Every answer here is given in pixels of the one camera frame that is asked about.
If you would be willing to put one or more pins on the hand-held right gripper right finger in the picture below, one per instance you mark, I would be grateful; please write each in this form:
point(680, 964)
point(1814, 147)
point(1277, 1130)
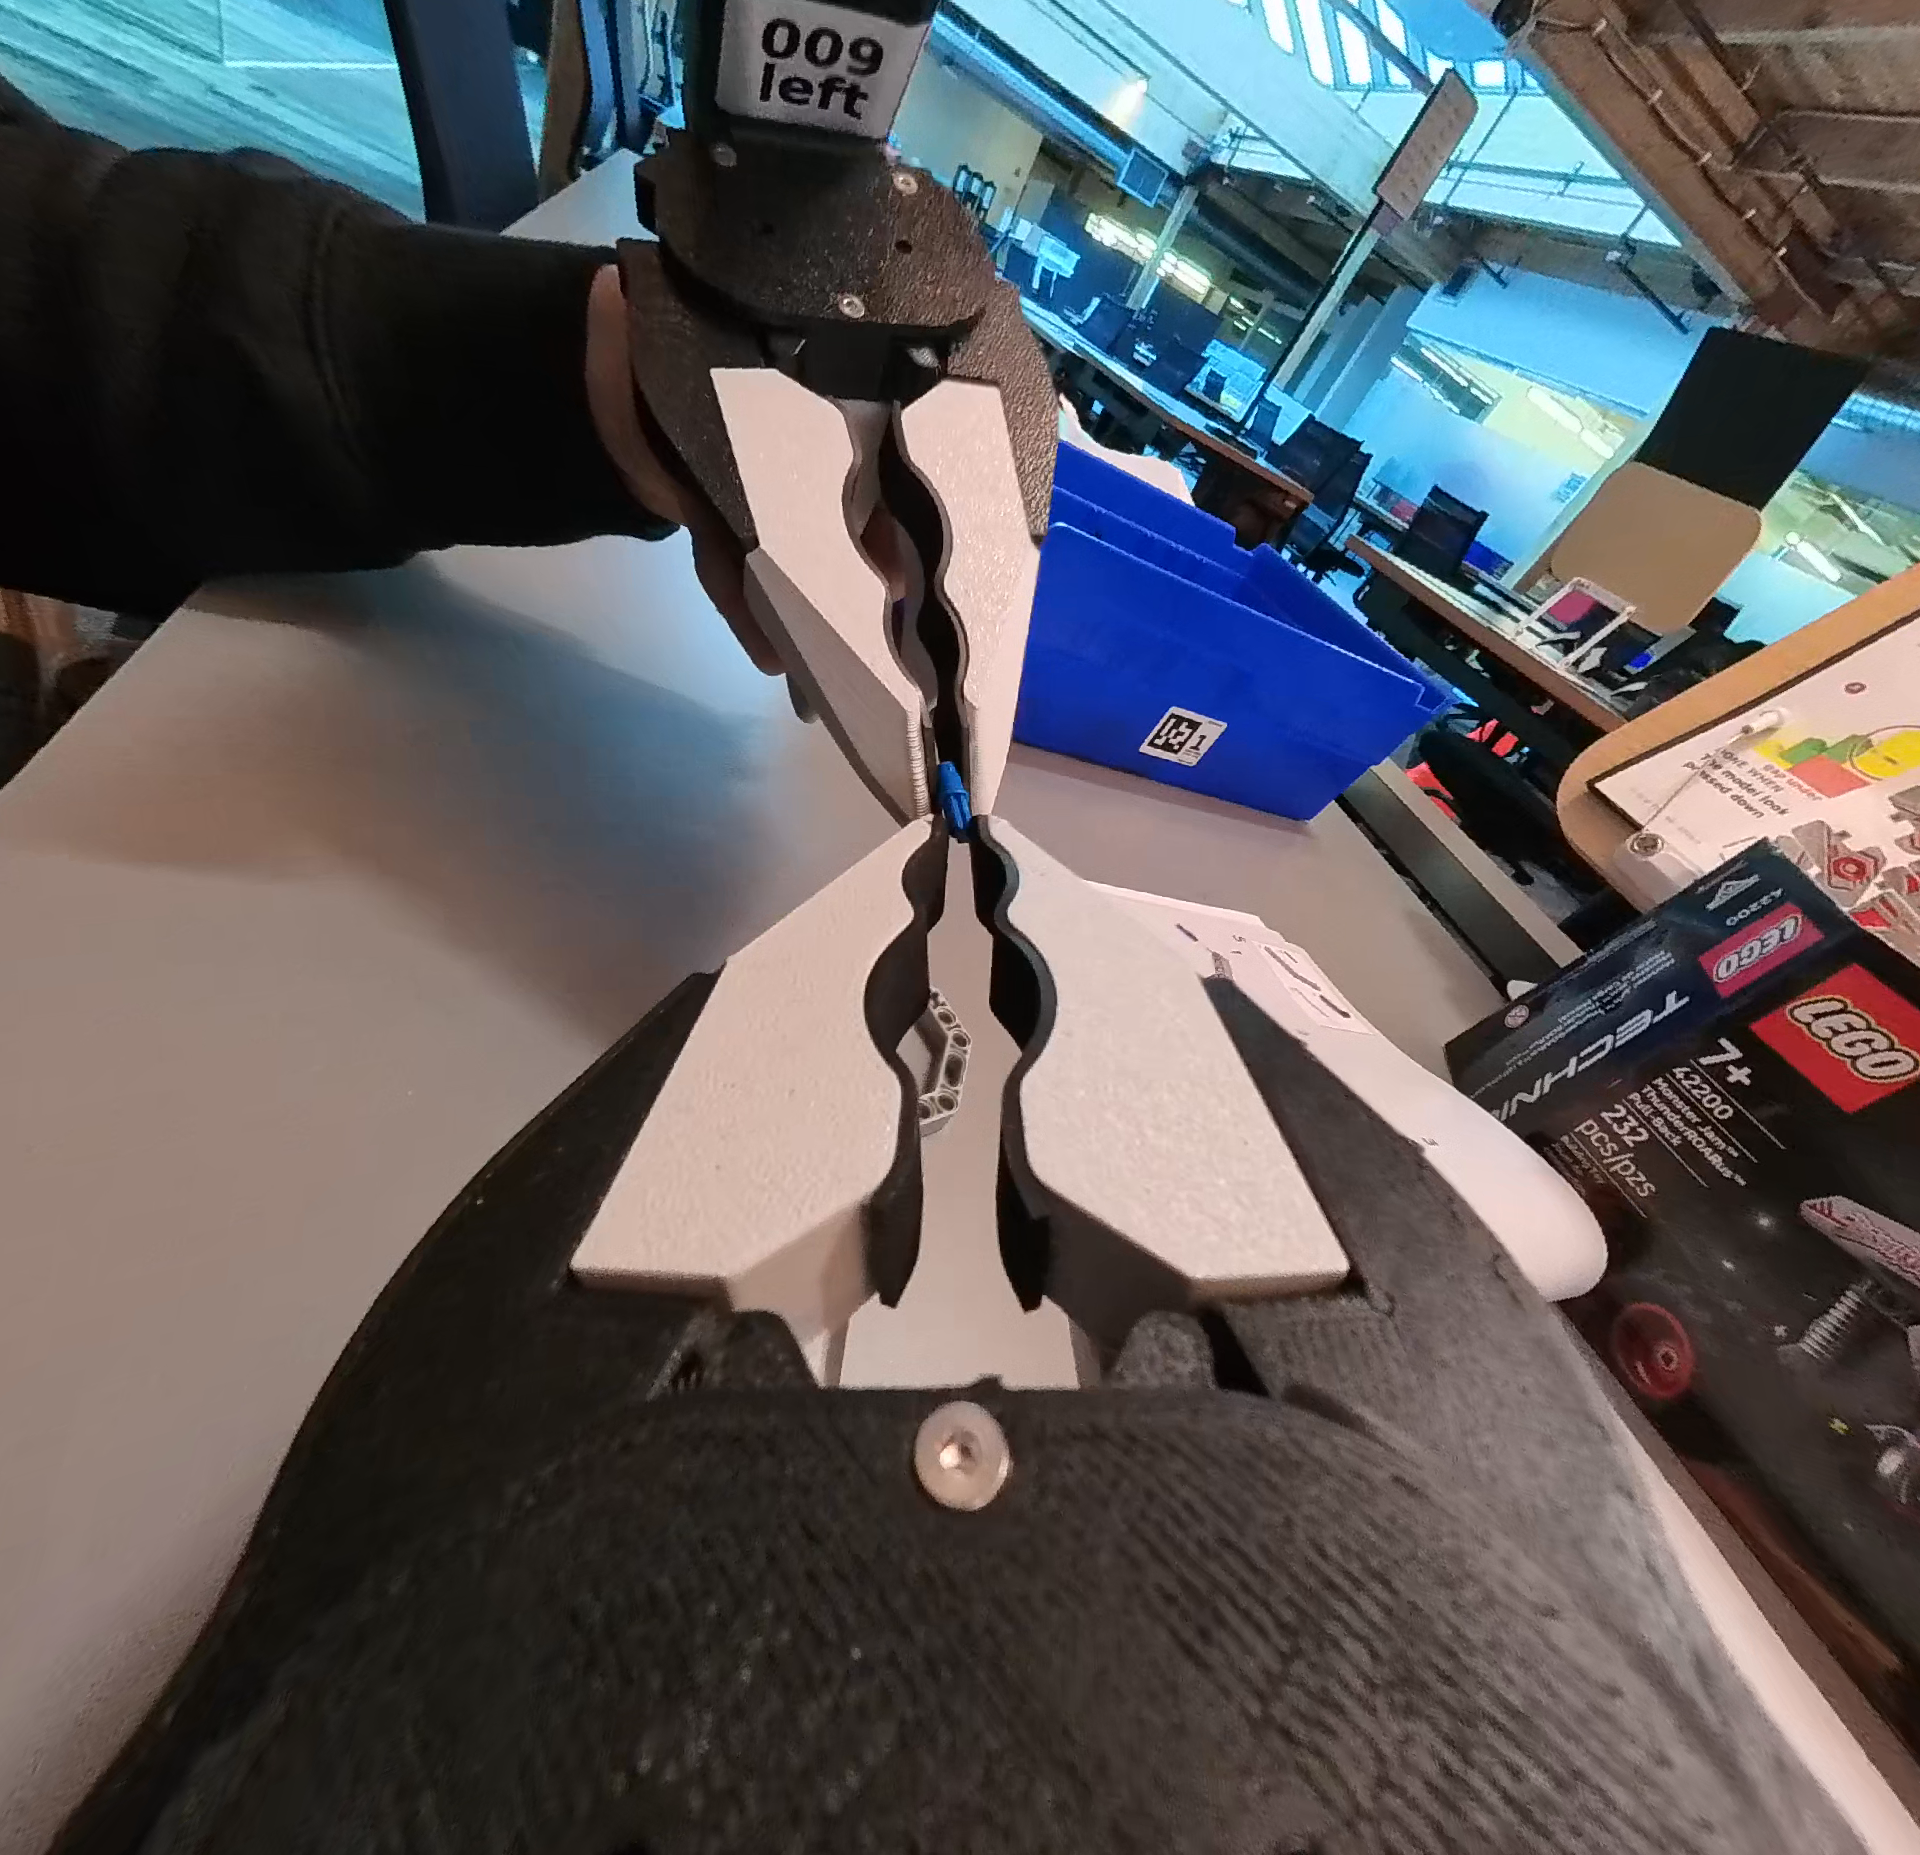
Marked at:
point(1184, 1135)

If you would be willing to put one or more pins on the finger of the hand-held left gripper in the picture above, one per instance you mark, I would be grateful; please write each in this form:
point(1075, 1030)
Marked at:
point(991, 534)
point(796, 534)

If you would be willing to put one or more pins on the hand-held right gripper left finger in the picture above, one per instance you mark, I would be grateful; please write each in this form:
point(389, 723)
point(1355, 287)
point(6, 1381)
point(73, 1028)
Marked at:
point(722, 1135)

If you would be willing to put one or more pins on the grey bent toy beam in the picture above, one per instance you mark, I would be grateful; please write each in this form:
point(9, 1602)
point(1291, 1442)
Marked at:
point(949, 1052)

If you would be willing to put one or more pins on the building instruction booklet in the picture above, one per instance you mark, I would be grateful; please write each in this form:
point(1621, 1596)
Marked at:
point(1441, 1135)

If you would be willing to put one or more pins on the blue toy pin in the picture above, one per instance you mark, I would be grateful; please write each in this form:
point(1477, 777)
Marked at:
point(950, 797)

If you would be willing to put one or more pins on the person's left forearm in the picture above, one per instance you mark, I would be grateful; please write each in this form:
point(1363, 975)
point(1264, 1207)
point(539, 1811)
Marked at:
point(302, 384)

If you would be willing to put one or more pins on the person's left hand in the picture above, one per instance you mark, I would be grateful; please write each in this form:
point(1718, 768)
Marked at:
point(728, 595)

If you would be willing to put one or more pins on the black office chair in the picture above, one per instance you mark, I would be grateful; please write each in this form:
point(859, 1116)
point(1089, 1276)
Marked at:
point(1448, 529)

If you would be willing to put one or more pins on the wooden office table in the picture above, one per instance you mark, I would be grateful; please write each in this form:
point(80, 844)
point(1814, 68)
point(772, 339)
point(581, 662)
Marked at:
point(1500, 641)

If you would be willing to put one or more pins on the black toy set box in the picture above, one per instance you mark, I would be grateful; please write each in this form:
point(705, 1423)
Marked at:
point(1726, 1211)

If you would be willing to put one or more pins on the dark hanging lamp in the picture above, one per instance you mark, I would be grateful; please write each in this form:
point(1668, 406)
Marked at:
point(1426, 143)

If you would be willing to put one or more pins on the white cardboard box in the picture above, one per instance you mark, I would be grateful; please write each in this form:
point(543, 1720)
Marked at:
point(1726, 791)

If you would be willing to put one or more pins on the tan pin board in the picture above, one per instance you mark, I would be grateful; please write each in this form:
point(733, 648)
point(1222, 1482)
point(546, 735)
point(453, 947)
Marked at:
point(1651, 534)

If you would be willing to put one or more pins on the large bright window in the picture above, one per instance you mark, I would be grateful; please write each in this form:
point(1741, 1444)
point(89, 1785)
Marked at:
point(1560, 174)

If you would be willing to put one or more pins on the black hanging panel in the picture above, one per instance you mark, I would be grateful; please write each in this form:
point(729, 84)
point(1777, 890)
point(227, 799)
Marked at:
point(1756, 399)

